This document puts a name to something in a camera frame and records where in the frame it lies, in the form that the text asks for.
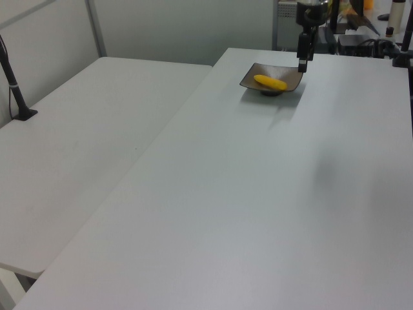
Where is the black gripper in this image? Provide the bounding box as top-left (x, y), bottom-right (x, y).
top-left (296, 1), bottom-right (327, 73)

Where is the yellow banana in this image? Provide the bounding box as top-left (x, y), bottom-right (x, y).
top-left (253, 74), bottom-right (288, 92)

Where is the square brown ceramic plate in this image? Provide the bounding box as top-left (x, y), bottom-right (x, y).
top-left (239, 62), bottom-right (306, 98)

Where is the tall black electronics box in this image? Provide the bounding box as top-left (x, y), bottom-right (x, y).
top-left (314, 26), bottom-right (338, 55)

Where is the grey perforated metal case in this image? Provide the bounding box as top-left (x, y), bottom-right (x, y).
top-left (272, 0), bottom-right (299, 52)

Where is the thin black pole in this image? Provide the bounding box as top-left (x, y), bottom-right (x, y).
top-left (329, 0), bottom-right (340, 35)

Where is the flat black electronics box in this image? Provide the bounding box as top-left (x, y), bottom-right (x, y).
top-left (337, 34), bottom-right (378, 57)

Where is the white cylinder roll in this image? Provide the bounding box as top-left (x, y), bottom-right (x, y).
top-left (388, 0), bottom-right (407, 33)

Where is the black pole with clamp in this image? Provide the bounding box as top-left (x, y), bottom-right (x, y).
top-left (391, 12), bottom-right (413, 69)

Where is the grey metal partition post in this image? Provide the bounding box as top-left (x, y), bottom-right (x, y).
top-left (84, 0), bottom-right (108, 59)

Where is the black camera pole with base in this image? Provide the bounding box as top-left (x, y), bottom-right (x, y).
top-left (0, 34), bottom-right (39, 122)

